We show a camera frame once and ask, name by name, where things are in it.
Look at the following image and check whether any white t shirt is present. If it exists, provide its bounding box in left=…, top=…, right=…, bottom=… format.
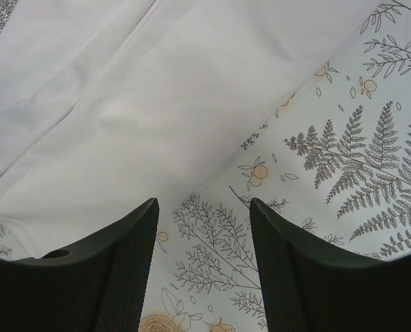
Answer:
left=0, top=1, right=378, bottom=257

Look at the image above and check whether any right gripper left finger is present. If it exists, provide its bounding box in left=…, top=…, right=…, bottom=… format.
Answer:
left=0, top=199, right=159, bottom=331

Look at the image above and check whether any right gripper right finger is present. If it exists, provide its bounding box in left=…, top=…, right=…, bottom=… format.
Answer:
left=250, top=199, right=411, bottom=331

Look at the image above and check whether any floral patterned table mat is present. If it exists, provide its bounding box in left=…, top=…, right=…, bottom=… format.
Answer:
left=0, top=1, right=411, bottom=331

